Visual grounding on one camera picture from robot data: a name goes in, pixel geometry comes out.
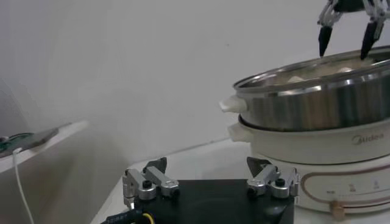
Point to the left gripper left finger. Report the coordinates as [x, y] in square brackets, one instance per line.
[146, 184]

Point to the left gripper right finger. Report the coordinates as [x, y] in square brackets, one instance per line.
[265, 179]

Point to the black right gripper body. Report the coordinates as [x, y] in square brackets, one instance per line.
[350, 4]

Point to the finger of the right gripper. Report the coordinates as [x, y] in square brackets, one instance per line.
[369, 39]
[324, 38]

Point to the cream electric cooker base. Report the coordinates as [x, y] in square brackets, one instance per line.
[289, 146]

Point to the white side table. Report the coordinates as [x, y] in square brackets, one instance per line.
[73, 128]

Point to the black smartphone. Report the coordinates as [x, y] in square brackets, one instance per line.
[42, 137]

